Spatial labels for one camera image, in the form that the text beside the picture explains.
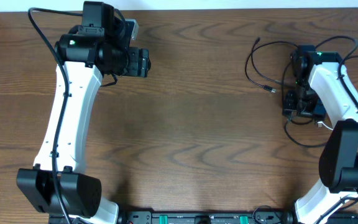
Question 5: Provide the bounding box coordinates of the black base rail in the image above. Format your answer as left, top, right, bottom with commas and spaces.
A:
48, 206, 358, 224

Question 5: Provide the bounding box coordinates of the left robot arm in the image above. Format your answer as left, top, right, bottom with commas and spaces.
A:
16, 1, 151, 223

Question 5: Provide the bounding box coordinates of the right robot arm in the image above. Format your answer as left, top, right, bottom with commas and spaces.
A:
281, 45, 358, 223

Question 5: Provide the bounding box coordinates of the black USB cable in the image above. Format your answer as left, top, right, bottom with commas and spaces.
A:
244, 41, 331, 148
250, 36, 358, 94

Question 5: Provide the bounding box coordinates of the white USB cable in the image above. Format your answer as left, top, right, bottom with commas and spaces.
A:
317, 95, 358, 131

